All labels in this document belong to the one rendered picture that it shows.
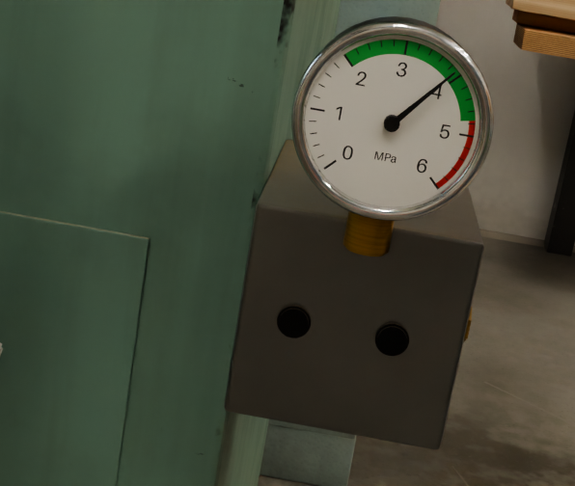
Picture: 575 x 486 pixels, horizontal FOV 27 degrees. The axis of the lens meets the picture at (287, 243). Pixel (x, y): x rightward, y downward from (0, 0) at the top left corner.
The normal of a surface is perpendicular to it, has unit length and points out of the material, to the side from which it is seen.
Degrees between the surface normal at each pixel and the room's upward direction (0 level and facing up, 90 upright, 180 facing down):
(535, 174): 90
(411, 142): 90
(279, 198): 0
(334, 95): 90
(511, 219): 90
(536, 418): 0
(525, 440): 0
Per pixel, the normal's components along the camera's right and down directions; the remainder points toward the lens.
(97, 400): -0.08, 0.27
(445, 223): 0.16, -0.95
